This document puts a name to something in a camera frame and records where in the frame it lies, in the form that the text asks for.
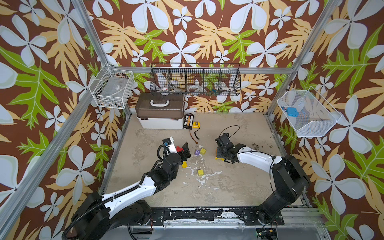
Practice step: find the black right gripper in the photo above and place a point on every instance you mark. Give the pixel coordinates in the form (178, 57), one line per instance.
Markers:
(222, 149)

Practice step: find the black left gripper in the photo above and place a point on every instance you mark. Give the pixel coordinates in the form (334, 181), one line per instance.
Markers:
(186, 152)

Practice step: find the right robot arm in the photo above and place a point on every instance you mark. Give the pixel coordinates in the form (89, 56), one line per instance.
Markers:
(290, 180)

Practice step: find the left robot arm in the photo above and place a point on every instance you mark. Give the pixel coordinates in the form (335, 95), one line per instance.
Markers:
(102, 213)

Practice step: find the yellow wooden block left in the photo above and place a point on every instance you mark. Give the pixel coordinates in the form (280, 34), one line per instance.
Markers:
(184, 164)

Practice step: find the yellow-green small cube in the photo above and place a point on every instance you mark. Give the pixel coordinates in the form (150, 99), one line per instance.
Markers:
(200, 172)

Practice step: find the yellow tape measure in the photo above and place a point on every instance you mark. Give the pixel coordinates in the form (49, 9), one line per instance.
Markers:
(196, 125)

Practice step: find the black charging board yellow connectors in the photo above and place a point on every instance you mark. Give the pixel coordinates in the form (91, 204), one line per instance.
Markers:
(188, 121)

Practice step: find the brown lid white toolbox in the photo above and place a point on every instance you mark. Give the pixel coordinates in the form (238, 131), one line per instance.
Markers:
(156, 111)

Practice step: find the blue object in basket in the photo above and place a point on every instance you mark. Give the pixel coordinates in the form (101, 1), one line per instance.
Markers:
(292, 112)

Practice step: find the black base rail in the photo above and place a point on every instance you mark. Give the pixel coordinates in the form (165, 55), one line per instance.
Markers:
(247, 215)

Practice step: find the black wire wall basket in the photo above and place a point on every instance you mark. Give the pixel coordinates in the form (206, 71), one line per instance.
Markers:
(211, 79)

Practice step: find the white wire basket right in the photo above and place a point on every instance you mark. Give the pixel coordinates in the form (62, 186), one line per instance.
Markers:
(317, 116)

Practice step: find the white wire basket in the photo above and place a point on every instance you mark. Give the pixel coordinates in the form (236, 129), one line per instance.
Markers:
(317, 116)
(112, 87)

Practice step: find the white wire basket left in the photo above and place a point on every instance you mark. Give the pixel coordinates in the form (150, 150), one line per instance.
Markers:
(112, 87)

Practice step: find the aluminium corner frame post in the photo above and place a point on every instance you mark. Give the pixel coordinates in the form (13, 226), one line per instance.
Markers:
(308, 44)

